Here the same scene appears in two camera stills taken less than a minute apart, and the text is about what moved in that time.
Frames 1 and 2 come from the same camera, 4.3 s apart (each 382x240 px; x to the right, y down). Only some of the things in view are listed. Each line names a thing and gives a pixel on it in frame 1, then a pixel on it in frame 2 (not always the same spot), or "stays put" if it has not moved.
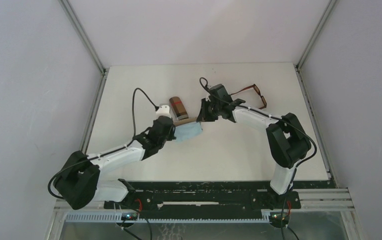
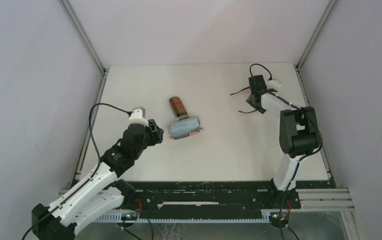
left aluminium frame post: x=84 y=37 stays put
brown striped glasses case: x=178 y=108 stays put
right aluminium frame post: x=313 y=119 stays put
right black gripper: x=207 y=110 → x=255 y=98
